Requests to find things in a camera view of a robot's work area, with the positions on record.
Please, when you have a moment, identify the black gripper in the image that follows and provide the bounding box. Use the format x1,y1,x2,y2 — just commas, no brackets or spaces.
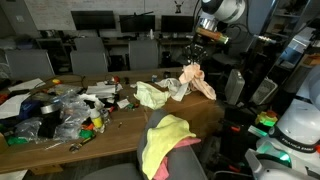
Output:
185,42,209,67

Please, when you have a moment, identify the peach shirt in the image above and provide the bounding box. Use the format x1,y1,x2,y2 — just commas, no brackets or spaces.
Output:
178,63,218,101

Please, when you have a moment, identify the white terry towel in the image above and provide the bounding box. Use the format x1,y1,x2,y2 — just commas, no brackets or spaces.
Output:
154,77,193,103

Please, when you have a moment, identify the pale green towel cloth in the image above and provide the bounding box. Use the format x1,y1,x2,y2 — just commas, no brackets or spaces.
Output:
133,80,172,111

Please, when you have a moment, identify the bright yellow microfibre cloth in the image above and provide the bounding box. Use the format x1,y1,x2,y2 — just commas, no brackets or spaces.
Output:
141,114,197,180

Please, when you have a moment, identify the pink shirt with orange stripes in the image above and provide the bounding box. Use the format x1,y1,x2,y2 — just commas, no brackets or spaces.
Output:
152,137,202,180

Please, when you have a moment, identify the white tower heater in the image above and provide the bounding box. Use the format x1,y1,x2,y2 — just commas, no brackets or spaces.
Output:
223,68,246,106

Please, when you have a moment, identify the large brown cardboard box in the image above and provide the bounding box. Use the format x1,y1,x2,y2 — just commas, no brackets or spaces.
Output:
143,89,225,138

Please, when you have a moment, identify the white grille heater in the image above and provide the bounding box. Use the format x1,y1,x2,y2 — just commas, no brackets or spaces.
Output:
250,76,279,106

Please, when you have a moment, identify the small white card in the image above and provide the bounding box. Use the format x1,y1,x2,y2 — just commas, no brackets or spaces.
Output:
116,98,131,110

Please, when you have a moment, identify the emergency stop button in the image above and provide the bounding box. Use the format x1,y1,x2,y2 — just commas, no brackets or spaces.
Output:
254,110,279,128

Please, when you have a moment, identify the metal shelf rack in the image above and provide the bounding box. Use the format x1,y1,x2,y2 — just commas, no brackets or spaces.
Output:
263,0,320,69

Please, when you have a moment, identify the white paper stack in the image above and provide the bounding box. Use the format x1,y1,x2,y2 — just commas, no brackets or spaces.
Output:
85,81,123,100

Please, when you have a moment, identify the large black monitor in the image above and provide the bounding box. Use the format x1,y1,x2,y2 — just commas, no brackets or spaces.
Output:
70,10,117,32

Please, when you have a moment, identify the white bottle yellow label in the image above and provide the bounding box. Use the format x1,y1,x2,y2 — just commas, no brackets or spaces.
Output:
88,105,105,134

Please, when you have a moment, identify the orange plastic item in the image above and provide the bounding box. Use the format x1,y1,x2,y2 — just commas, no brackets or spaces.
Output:
81,122,95,131

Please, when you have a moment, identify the green plastic item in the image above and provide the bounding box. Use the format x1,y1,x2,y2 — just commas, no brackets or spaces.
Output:
78,128,95,140

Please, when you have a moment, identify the clear plastic bag pile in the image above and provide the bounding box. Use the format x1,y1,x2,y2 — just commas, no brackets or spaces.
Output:
14,91,92,143

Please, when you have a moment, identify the adjustable wrench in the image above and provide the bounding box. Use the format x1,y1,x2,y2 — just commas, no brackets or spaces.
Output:
68,133,97,154

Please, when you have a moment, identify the silver tape roll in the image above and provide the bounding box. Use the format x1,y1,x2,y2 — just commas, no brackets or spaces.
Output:
39,102,61,115

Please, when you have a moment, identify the white paper sheet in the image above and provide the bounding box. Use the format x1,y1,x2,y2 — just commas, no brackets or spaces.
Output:
7,77,47,93
0,92,32,120

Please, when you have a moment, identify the blue bag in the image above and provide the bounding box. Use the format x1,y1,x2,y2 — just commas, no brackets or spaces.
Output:
17,99,43,121

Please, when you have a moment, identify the green plastic bag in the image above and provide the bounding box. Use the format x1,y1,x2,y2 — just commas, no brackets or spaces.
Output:
5,134,30,146

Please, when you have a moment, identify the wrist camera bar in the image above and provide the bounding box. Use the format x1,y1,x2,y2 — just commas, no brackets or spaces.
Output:
195,27,231,45

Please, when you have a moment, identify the silver wrist cable connector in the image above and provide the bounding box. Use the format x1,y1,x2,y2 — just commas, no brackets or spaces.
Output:
253,34,278,45

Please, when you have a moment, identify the black camera on stand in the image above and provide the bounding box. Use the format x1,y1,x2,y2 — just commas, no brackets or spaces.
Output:
305,17,320,44

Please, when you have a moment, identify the wall whiteboard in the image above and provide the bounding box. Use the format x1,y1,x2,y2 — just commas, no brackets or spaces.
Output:
23,0,201,32

